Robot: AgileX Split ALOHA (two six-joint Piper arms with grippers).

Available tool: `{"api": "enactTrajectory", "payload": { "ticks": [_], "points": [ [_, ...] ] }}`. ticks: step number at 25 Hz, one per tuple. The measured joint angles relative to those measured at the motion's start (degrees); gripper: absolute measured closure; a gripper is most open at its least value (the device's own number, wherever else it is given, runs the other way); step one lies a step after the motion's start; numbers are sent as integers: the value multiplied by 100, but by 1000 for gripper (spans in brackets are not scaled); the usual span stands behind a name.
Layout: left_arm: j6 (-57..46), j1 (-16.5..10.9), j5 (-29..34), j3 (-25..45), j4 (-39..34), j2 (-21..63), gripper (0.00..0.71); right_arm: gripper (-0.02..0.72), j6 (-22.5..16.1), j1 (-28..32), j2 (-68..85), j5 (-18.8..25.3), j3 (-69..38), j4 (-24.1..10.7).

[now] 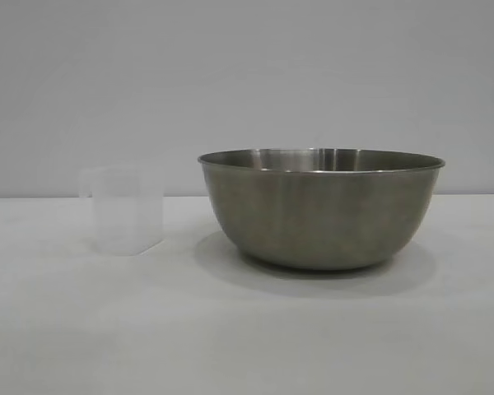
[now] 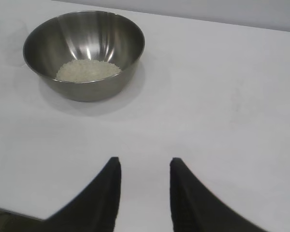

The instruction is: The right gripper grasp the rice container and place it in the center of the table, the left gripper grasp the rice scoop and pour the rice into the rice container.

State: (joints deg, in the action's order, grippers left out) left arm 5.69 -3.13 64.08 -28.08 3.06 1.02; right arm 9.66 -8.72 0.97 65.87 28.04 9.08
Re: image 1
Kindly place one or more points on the stainless steel mixing bowl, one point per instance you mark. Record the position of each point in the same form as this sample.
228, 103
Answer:
321, 214

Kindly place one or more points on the clear plastic measuring cup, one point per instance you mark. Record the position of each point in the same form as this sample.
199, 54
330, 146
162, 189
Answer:
125, 210

